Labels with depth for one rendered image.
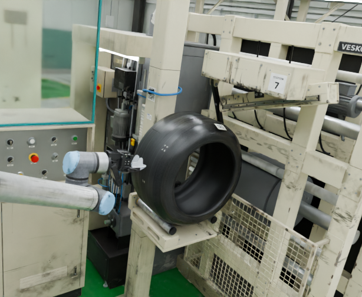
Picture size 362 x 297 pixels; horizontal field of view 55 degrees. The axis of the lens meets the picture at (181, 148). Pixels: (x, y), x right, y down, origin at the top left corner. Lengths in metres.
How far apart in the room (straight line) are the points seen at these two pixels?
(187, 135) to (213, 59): 0.53
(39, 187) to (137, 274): 1.38
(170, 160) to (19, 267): 1.24
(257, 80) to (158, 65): 0.54
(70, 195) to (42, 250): 1.16
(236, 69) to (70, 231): 1.42
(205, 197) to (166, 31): 0.94
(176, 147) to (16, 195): 0.75
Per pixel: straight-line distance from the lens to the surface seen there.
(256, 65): 1.72
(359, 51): 1.80
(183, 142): 1.58
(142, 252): 2.31
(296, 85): 1.64
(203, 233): 2.02
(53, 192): 1.19
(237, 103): 1.97
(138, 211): 2.01
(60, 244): 2.39
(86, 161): 1.44
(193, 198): 2.06
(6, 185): 1.08
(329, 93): 1.69
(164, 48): 1.86
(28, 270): 2.42
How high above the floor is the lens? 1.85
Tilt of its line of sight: 18 degrees down
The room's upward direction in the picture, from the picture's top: 9 degrees clockwise
